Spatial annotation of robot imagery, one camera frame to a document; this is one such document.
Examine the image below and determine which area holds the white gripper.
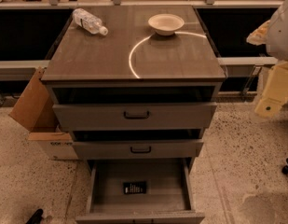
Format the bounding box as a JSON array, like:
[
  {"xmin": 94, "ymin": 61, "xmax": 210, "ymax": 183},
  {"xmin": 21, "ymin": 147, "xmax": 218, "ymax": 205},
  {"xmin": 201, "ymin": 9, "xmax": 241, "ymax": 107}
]
[{"xmin": 254, "ymin": 62, "xmax": 288, "ymax": 118}]

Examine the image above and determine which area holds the black rxbar chocolate wrapper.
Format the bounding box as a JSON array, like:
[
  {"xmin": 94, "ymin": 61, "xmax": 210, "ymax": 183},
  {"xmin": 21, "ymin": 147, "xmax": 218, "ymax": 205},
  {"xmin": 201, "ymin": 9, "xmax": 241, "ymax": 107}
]
[{"xmin": 123, "ymin": 181, "xmax": 147, "ymax": 195}]

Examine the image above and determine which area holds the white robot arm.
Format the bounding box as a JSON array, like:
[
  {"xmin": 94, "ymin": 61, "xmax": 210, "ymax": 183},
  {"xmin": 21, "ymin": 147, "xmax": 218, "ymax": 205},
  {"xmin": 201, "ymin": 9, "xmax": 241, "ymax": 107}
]
[{"xmin": 246, "ymin": 0, "xmax": 288, "ymax": 118}]

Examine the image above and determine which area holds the grey top drawer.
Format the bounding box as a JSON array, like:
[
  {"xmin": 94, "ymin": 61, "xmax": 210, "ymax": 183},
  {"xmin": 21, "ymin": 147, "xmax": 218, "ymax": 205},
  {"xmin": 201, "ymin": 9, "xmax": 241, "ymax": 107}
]
[{"xmin": 53, "ymin": 87, "xmax": 216, "ymax": 131}]

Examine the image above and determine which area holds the grey three-drawer cabinet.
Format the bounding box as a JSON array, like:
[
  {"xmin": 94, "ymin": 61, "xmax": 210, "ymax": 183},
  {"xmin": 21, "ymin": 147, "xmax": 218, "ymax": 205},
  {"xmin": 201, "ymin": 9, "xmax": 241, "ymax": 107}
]
[{"xmin": 40, "ymin": 5, "xmax": 227, "ymax": 224}]

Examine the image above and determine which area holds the grey open bottom drawer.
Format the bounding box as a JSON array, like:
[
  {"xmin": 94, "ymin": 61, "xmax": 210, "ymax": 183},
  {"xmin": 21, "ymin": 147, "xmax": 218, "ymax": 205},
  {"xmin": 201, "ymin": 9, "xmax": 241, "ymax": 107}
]
[{"xmin": 75, "ymin": 158, "xmax": 205, "ymax": 224}]

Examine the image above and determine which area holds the grey middle drawer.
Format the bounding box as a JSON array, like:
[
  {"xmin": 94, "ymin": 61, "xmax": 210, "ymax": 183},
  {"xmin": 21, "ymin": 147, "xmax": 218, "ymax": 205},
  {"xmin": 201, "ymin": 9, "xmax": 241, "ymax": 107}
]
[{"xmin": 73, "ymin": 130, "xmax": 203, "ymax": 160}]

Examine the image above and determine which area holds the white paper bowl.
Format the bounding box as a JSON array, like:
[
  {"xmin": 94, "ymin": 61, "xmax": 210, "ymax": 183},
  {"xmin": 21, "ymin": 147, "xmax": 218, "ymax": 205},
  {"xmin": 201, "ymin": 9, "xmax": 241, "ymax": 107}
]
[{"xmin": 148, "ymin": 14, "xmax": 185, "ymax": 36}]

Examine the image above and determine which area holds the clear plastic water bottle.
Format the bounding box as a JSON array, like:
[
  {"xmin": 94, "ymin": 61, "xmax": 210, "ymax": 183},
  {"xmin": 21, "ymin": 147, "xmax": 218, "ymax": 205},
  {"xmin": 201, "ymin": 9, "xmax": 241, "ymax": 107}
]
[{"xmin": 73, "ymin": 8, "xmax": 108, "ymax": 35}]

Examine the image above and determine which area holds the open cardboard box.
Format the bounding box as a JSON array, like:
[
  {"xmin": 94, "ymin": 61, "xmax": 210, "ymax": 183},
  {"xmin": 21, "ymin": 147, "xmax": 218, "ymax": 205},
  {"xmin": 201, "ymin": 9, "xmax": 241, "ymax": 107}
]
[{"xmin": 9, "ymin": 67, "xmax": 77, "ymax": 160}]

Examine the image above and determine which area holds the black object on floor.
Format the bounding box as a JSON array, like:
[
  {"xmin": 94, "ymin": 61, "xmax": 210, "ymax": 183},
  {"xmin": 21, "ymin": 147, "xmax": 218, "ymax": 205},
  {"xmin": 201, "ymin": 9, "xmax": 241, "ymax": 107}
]
[{"xmin": 26, "ymin": 209, "xmax": 43, "ymax": 224}]

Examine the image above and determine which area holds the black middle drawer handle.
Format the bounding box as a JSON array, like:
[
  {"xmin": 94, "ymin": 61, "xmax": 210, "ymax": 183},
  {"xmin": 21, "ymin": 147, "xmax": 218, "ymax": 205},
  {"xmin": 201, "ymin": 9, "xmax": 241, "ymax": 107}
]
[{"xmin": 130, "ymin": 147, "xmax": 152, "ymax": 154}]

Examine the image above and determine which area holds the black drawer handle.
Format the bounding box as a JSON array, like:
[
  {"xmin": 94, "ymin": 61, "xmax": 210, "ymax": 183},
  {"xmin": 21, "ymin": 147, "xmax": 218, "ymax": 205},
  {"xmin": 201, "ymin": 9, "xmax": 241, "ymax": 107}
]
[
  {"xmin": 130, "ymin": 147, "xmax": 152, "ymax": 154},
  {"xmin": 123, "ymin": 111, "xmax": 150, "ymax": 119}
]

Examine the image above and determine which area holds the black top drawer handle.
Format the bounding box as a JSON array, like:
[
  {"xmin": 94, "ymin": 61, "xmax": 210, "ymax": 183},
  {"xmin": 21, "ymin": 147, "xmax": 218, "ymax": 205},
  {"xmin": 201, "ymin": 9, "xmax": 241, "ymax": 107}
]
[{"xmin": 123, "ymin": 111, "xmax": 150, "ymax": 119}]

